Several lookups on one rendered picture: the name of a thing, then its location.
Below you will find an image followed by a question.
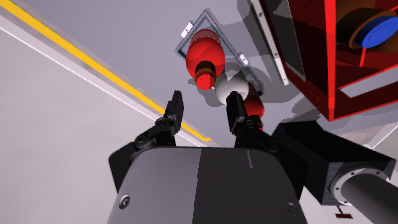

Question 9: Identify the white bottle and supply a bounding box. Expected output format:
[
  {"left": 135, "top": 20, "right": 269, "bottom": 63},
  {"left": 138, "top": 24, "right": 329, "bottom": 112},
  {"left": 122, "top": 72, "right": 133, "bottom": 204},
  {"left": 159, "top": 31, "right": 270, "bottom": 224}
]
[{"left": 215, "top": 59, "right": 249, "bottom": 105}]

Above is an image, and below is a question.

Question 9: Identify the brown bottle with blue cap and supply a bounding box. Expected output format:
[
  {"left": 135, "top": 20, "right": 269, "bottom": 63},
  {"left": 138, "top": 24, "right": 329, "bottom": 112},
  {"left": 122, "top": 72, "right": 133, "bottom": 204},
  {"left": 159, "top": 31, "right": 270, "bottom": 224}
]
[
  {"left": 368, "top": 8, "right": 398, "bottom": 54},
  {"left": 335, "top": 0, "right": 398, "bottom": 49}
]

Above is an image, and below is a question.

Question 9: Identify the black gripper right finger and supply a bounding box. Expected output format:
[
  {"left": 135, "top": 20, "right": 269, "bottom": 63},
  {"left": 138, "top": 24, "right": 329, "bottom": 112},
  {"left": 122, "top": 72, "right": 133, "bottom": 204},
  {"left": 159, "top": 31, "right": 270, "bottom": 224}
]
[{"left": 226, "top": 91, "right": 309, "bottom": 200}]

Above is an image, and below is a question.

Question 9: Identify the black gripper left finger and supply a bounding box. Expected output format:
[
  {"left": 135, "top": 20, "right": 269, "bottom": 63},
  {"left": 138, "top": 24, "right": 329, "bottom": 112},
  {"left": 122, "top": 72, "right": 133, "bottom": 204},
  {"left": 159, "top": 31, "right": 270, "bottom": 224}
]
[{"left": 108, "top": 90, "right": 184, "bottom": 195}]

